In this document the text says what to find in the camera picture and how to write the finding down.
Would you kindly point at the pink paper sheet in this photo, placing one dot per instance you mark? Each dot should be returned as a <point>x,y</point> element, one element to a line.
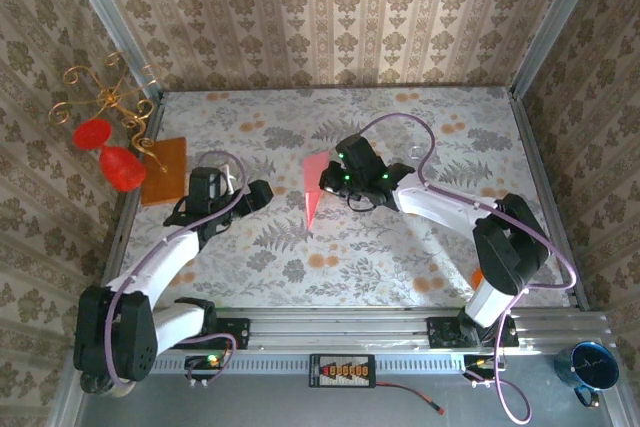
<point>312,182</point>

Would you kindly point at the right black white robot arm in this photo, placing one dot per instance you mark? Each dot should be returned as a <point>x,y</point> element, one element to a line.
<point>510,252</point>

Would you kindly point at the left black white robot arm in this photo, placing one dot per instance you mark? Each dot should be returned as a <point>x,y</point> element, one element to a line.
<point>125,337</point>

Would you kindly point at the orange square sheet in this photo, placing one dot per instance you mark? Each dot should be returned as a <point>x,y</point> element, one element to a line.
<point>160,187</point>

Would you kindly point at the clear glass cup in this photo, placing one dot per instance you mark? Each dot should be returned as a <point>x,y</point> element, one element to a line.
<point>416,151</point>

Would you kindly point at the floral table cloth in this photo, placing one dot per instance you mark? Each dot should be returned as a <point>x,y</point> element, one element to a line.
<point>300,287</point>

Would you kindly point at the red goblet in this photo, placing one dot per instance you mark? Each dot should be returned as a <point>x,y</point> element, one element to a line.
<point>120,167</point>

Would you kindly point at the left small circuit board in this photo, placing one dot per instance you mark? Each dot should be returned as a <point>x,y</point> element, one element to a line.
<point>200,362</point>

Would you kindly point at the small circuit board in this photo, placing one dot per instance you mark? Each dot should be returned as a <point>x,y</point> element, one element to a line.
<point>200,362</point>
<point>477,364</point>

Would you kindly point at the black connector board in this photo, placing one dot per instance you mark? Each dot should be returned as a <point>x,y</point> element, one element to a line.
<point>342,371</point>

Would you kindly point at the right small circuit board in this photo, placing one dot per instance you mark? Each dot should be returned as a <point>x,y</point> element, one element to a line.
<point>477,364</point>

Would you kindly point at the blue metal mug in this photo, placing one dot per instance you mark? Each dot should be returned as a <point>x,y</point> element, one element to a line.
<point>595,372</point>

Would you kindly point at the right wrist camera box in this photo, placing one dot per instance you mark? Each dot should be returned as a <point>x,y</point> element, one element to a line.
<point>357,152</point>

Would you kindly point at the aluminium table side rail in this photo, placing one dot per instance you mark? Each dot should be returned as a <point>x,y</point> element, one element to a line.
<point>531,147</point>
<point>122,227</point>

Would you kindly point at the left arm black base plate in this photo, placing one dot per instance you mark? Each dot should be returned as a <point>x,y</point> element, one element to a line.
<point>235,327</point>

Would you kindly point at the aluminium mounting rail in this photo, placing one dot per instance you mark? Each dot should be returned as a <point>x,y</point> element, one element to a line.
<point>340,329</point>

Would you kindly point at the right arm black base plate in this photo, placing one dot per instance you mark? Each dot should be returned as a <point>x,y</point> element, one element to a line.
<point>442,332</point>

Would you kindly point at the aluminium frame post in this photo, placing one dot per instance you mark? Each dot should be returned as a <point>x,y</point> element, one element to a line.
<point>555,17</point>
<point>107,17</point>

